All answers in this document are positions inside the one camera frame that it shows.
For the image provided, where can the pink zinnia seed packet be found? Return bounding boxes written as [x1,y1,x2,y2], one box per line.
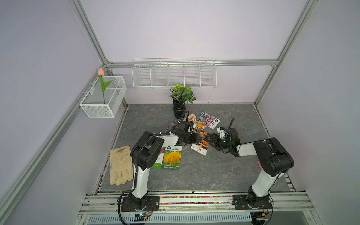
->
[166,123,178,133]

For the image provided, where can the orange marigold seed packet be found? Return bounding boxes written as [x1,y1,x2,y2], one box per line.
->
[191,131,209,156]

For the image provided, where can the purple flower seed packet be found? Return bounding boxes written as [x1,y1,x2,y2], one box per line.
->
[196,111,221,129]

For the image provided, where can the yellow marigold seed packet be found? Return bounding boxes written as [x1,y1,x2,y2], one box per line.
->
[162,146,182,171]

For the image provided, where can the green seed packet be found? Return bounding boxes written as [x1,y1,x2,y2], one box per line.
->
[151,148,164,169]

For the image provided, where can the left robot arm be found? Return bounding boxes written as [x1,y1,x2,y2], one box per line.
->
[130,121,197,199]

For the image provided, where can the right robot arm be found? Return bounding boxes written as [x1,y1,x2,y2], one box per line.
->
[205,127,294,208]

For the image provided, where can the pink shop seed packet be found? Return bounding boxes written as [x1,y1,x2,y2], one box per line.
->
[187,114,207,133]

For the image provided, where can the black vase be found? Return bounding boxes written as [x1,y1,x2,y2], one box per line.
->
[172,99,186,119]

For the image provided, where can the green artificial plant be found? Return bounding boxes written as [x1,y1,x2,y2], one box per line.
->
[170,84,196,104]

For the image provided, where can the beige work glove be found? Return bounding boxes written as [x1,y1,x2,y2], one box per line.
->
[109,146,134,186]

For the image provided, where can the white vent grille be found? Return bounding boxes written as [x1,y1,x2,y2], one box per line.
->
[87,212,253,225]

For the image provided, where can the white mesh basket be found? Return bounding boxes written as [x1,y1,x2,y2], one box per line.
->
[80,76,127,118]

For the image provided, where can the pink artificial tulip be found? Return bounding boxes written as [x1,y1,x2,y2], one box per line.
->
[98,68,111,104]

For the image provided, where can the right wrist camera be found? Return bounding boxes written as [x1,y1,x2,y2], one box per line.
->
[217,127,227,139]

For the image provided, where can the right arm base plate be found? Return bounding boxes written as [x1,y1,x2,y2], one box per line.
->
[232,193,273,210]

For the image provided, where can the white wire wall shelf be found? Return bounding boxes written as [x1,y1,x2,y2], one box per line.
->
[132,58,217,89]

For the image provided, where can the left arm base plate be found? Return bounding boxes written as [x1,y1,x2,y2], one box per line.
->
[121,196,160,212]

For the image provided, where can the aluminium front rail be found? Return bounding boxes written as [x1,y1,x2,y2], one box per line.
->
[79,191,315,215]

